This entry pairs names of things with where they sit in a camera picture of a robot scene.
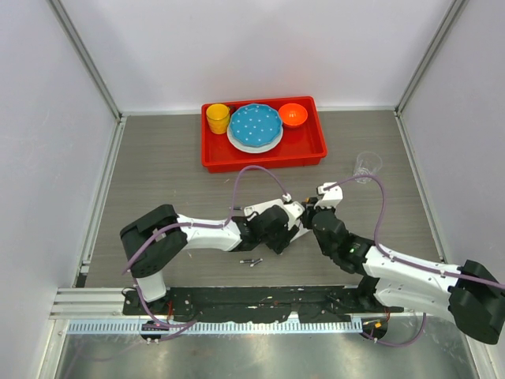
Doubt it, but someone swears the clear plastic cup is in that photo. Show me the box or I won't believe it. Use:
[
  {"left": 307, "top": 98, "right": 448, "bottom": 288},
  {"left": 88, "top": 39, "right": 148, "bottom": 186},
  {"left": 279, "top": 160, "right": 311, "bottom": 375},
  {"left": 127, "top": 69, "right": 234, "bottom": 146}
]
[{"left": 353, "top": 152, "right": 383, "bottom": 184}]

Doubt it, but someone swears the orange bowl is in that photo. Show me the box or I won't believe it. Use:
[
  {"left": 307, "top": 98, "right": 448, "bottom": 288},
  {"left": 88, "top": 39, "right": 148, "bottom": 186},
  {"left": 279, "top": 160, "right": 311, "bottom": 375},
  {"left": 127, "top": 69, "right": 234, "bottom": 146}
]
[{"left": 279, "top": 103, "right": 309, "bottom": 129}]

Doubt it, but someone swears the aluminium frame rail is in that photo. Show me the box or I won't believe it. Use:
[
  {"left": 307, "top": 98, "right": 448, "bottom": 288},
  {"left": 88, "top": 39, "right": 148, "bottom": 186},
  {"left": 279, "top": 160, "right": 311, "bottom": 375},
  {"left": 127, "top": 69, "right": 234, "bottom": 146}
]
[{"left": 50, "top": 288, "right": 124, "bottom": 320}]

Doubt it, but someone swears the white plate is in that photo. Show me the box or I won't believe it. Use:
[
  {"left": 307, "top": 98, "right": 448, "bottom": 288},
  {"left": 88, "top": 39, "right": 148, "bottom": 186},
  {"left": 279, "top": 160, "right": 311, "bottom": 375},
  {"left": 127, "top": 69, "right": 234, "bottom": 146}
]
[{"left": 226, "top": 129, "right": 283, "bottom": 154}]

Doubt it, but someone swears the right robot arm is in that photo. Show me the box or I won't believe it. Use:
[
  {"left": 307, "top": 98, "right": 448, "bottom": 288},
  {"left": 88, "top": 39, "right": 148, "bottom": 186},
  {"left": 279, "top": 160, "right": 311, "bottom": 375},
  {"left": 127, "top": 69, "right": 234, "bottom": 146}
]
[{"left": 302, "top": 197, "right": 504, "bottom": 345}]

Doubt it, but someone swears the left aluminium frame post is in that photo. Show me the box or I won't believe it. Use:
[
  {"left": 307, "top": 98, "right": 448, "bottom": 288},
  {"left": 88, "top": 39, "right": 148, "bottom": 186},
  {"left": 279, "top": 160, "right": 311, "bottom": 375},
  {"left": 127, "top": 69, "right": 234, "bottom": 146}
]
[{"left": 47, "top": 0, "right": 122, "bottom": 122}]

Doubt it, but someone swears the red plastic tray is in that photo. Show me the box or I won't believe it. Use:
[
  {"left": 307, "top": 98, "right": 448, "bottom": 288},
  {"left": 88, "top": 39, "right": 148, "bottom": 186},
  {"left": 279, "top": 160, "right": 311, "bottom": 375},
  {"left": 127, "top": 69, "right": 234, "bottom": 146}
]
[{"left": 200, "top": 96, "right": 327, "bottom": 173}]

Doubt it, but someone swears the yellow cup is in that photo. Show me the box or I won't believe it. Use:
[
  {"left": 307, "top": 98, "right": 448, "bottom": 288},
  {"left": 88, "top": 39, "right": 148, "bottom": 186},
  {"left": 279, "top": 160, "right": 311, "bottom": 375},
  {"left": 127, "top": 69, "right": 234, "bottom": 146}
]
[{"left": 205, "top": 103, "right": 231, "bottom": 135}]

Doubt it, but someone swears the blue dotted plate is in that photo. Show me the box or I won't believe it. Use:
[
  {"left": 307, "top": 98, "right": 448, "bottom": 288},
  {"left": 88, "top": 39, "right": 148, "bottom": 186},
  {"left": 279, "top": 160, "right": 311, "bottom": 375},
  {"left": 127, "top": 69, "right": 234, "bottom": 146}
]
[{"left": 228, "top": 103, "right": 283, "bottom": 148}]

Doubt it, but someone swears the right aluminium frame post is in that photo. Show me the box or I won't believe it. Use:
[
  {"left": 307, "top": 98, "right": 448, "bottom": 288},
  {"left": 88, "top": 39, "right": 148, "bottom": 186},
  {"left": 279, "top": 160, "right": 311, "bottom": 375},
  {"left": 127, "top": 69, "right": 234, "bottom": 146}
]
[{"left": 395, "top": 0, "right": 468, "bottom": 117}]

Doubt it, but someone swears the white remote orange battery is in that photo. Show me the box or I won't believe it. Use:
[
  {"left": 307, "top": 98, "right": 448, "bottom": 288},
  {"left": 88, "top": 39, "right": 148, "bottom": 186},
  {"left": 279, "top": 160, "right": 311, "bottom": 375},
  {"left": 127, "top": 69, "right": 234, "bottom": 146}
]
[{"left": 290, "top": 226, "right": 310, "bottom": 242}]

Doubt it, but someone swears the white slotted cable duct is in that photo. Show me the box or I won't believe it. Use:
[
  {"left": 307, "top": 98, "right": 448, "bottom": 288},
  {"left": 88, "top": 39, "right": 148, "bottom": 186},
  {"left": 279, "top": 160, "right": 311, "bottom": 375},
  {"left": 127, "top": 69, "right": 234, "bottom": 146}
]
[{"left": 67, "top": 318, "right": 362, "bottom": 336}]

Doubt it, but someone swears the aluminium frame post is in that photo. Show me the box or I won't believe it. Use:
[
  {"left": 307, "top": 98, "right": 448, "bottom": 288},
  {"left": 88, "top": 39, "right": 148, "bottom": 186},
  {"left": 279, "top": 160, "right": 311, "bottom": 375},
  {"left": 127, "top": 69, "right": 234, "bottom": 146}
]
[
  {"left": 395, "top": 0, "right": 468, "bottom": 117},
  {"left": 47, "top": 0, "right": 122, "bottom": 122}
]

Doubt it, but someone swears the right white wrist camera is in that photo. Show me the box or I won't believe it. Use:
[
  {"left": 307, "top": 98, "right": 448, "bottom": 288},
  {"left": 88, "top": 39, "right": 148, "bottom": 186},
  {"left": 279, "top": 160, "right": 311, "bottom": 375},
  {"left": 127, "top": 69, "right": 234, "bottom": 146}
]
[{"left": 315, "top": 182, "right": 343, "bottom": 208}]

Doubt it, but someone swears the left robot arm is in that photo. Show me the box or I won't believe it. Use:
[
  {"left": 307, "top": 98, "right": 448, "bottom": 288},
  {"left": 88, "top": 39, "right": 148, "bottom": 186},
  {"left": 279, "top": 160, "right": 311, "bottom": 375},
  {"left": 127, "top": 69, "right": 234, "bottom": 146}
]
[{"left": 120, "top": 199, "right": 307, "bottom": 315}]

